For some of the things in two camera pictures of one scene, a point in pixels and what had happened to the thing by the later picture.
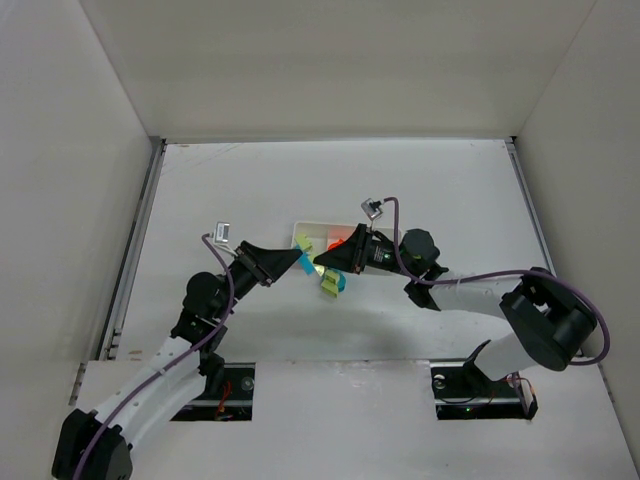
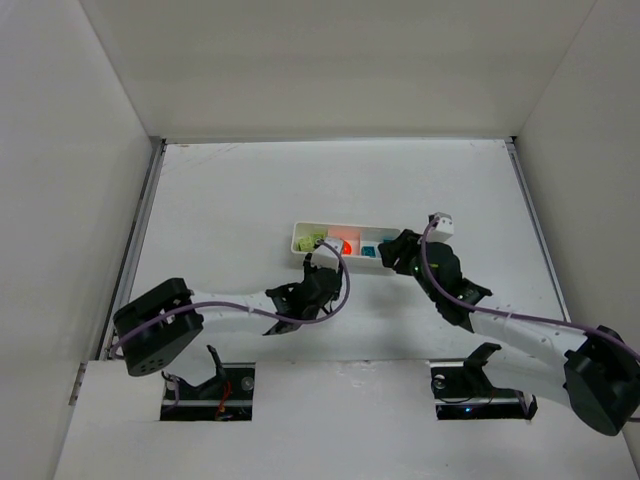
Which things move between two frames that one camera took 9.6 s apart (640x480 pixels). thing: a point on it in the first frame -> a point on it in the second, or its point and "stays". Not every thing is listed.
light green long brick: x=305 y=244 -> x=316 y=236
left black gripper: x=255 y=263 -> x=316 y=273
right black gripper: x=361 y=250 -> x=407 y=248
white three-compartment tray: x=321 y=234 stays
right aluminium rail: x=528 y=196 stays
